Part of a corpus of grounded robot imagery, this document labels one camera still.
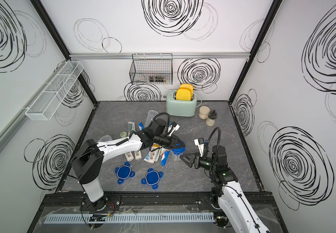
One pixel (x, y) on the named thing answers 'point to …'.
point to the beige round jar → (204, 111)
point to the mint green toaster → (177, 108)
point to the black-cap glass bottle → (212, 116)
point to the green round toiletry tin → (123, 134)
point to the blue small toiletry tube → (141, 126)
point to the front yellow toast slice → (183, 93)
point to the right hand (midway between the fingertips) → (183, 158)
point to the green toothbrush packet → (131, 125)
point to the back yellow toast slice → (190, 87)
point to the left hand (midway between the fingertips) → (184, 146)
